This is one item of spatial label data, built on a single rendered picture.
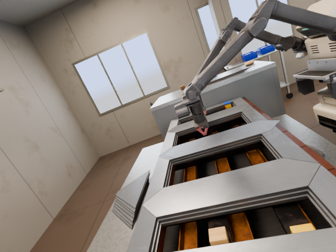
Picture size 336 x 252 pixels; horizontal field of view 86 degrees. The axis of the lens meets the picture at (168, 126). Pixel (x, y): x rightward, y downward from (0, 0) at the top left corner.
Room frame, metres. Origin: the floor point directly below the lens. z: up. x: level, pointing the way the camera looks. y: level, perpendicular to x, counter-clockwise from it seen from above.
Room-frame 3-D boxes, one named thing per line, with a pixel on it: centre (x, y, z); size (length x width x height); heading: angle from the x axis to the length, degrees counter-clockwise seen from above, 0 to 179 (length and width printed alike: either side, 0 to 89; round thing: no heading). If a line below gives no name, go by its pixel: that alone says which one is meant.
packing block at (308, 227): (0.38, -0.24, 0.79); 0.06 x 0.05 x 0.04; 75
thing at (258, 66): (2.11, -0.60, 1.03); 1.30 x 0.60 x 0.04; 75
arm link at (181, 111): (0.85, -0.12, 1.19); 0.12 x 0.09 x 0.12; 82
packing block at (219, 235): (0.48, -0.01, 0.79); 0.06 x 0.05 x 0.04; 75
